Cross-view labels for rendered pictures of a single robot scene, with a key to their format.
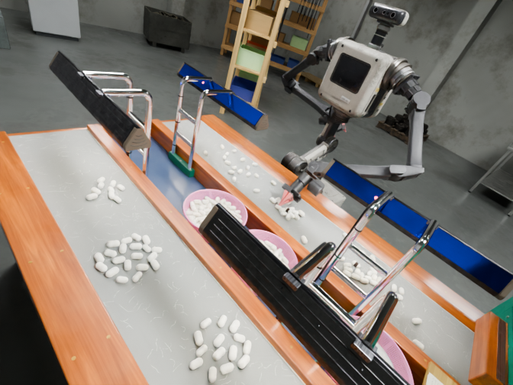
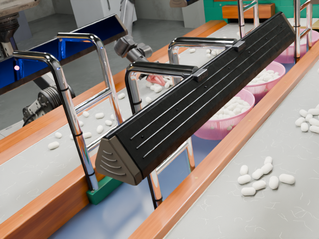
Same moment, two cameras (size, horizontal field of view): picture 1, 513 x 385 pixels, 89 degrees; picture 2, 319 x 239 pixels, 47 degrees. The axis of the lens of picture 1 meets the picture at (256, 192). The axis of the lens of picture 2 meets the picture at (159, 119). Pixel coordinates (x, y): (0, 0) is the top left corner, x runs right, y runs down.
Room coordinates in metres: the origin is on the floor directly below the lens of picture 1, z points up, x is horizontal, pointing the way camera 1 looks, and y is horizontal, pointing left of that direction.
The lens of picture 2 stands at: (0.81, 1.31, 1.35)
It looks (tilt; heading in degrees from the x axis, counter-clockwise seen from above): 27 degrees down; 280
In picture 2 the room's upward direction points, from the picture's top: 11 degrees counter-clockwise
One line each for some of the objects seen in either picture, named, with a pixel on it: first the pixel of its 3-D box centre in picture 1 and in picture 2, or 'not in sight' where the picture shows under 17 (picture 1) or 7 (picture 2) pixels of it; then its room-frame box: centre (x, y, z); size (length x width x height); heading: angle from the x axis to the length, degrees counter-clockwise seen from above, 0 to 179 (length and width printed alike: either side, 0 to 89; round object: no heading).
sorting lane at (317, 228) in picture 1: (282, 208); (160, 87); (1.04, -0.15, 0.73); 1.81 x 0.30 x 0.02; 58
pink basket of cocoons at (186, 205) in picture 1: (214, 218); (217, 113); (0.81, 0.13, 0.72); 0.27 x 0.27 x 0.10
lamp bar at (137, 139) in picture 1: (93, 93); (220, 73); (0.80, 0.63, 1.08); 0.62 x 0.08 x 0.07; 58
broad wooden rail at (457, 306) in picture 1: (301, 203); (127, 94); (1.22, -0.26, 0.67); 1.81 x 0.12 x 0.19; 58
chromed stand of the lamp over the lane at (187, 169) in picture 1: (199, 127); (79, 116); (1.21, 0.38, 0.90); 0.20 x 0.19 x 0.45; 58
